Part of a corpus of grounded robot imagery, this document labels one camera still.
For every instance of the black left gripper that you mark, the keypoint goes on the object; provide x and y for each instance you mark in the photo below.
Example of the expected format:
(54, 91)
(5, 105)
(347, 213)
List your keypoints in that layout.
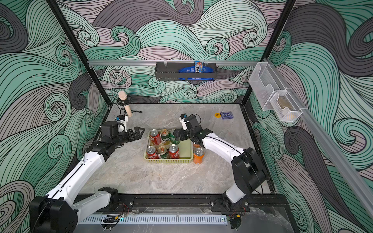
(137, 135)

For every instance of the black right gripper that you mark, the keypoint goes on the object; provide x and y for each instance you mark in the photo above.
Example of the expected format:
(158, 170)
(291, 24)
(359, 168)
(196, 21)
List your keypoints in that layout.
(179, 133)

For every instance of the green sprite can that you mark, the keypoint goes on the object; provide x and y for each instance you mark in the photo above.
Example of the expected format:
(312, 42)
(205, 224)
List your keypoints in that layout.
(174, 140)

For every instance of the green gold-top tea can back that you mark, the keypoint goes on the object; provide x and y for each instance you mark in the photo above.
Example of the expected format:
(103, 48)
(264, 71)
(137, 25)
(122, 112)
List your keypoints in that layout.
(165, 136)

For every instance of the green gold-top tea can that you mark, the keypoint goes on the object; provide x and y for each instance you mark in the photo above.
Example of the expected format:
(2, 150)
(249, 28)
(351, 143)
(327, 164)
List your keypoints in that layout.
(163, 152)
(165, 136)

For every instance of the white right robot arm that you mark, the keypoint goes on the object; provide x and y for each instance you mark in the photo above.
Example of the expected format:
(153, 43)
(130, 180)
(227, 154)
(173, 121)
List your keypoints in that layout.
(248, 169)

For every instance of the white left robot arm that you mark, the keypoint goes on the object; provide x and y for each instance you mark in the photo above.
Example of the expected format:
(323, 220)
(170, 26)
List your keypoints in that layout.
(57, 211)

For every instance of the light green plastic basket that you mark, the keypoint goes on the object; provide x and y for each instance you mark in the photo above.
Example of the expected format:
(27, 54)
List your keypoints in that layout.
(185, 151)

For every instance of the red cola can front right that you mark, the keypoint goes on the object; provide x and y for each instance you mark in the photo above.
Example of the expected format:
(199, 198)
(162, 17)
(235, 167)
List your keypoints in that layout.
(174, 151)

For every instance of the red cola can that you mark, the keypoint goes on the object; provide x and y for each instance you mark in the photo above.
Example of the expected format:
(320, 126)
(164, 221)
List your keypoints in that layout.
(174, 151)
(155, 137)
(152, 153)

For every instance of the red cola can back left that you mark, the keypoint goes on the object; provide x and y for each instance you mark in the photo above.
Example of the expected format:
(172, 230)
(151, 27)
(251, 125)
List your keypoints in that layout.
(155, 137)

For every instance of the green gold-top tea can front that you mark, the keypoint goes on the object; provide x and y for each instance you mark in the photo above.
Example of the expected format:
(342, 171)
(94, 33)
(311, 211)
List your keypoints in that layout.
(163, 152)

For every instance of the red cola can front left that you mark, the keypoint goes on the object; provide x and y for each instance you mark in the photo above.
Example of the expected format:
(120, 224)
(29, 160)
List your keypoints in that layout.
(152, 153)

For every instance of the black tripod microphone stand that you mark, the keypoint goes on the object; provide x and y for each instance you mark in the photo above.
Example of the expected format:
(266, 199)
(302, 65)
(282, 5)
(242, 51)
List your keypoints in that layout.
(123, 115)

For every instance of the beige foam microphone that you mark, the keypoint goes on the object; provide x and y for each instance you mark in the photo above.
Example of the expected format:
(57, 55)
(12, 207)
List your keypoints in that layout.
(124, 101)

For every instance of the blue playing card box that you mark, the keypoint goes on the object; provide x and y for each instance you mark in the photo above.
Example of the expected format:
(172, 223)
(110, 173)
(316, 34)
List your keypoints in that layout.
(226, 115)

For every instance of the blue snack bag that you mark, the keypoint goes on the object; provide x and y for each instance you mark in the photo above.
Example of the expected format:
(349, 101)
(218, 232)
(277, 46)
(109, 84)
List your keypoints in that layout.
(193, 70)

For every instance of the small candy packet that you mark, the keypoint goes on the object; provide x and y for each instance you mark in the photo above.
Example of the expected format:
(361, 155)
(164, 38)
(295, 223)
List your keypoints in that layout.
(198, 67)

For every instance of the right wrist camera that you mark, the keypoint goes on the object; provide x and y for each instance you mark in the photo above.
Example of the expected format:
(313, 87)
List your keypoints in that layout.
(190, 122)

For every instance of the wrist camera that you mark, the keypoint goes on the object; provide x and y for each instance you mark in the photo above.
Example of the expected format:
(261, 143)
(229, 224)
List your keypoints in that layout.
(111, 129)
(190, 122)

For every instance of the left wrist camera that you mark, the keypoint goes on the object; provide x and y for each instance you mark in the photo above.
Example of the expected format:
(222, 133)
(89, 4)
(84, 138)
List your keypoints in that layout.
(111, 129)

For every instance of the black wall shelf basket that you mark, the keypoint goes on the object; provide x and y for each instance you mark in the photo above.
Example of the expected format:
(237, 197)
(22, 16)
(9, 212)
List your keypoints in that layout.
(170, 73)

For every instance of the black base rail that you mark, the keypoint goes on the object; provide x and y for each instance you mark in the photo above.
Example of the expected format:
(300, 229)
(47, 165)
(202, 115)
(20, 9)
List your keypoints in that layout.
(213, 202)

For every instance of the aluminium rail back wall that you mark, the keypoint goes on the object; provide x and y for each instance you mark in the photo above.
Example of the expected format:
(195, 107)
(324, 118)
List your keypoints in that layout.
(133, 62)

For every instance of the clear plastic wall bin large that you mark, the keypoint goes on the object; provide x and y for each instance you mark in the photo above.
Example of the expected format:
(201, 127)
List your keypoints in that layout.
(265, 82)

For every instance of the white slotted cable duct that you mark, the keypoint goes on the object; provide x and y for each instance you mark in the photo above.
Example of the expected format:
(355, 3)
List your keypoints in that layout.
(177, 219)

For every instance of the clear plastic wall bin small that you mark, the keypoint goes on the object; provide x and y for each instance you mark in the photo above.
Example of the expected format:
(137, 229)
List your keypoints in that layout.
(285, 107)

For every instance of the black corner frame post left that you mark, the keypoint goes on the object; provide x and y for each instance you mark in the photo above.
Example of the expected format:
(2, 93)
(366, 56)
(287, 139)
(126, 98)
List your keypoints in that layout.
(75, 44)

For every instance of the black corner frame post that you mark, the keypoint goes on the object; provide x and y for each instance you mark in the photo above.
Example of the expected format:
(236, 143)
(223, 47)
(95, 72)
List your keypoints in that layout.
(75, 44)
(276, 14)

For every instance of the black corner frame post right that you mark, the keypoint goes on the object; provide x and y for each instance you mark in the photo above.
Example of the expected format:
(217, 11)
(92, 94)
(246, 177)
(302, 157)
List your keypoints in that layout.
(276, 14)

